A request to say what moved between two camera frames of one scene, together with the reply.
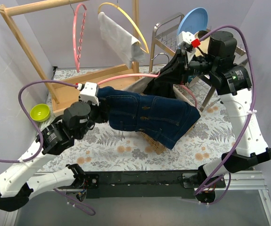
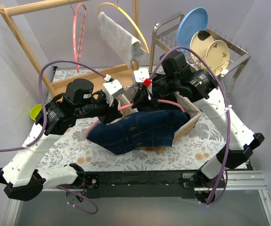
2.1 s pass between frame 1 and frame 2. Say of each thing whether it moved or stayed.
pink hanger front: moved
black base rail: stayed
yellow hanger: stayed
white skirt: stayed
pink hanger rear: stayed
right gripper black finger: moved
